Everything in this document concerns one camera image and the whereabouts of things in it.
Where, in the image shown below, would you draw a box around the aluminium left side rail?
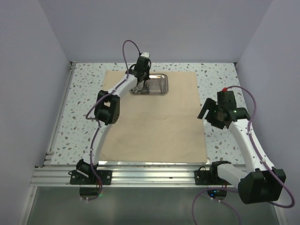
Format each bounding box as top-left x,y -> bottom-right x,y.
42,61 -> 77,167

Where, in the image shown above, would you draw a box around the steel forceps in tray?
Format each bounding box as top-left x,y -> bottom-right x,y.
129,86 -> 143,95

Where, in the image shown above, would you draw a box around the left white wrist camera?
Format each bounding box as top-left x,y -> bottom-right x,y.
140,52 -> 150,59

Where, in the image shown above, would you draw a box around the aluminium front rail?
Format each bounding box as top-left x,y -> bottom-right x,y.
30,165 -> 278,188

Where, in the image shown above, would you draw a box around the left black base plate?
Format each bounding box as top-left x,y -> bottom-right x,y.
68,170 -> 113,185

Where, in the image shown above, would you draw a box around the beige surgical cloth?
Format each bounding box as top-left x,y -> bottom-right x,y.
99,72 -> 207,164

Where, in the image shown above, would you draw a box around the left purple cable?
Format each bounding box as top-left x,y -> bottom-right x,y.
81,40 -> 143,201

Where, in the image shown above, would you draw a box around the aluminium rail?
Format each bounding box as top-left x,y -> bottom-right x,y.
42,61 -> 77,167
30,165 -> 278,188

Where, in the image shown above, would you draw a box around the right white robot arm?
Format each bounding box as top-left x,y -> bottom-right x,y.
195,91 -> 286,204

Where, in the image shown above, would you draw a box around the thin steel probe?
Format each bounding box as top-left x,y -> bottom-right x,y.
159,78 -> 165,94

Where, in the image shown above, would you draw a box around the steel instrument tray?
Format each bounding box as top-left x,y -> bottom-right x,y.
132,74 -> 168,96

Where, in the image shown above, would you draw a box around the purple cable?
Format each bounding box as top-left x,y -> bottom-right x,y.
192,85 -> 295,225
81,40 -> 143,201

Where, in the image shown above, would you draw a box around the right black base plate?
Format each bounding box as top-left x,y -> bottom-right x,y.
194,166 -> 229,186

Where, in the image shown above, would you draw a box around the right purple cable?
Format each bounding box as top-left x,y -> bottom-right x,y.
192,85 -> 295,225

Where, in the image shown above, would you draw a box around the steel surgical scissors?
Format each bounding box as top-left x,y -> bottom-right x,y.
141,81 -> 149,94

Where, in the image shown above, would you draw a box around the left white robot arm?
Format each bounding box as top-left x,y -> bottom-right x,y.
76,52 -> 151,184

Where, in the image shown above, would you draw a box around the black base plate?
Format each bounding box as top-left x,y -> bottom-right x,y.
68,170 -> 113,185
194,166 -> 229,186

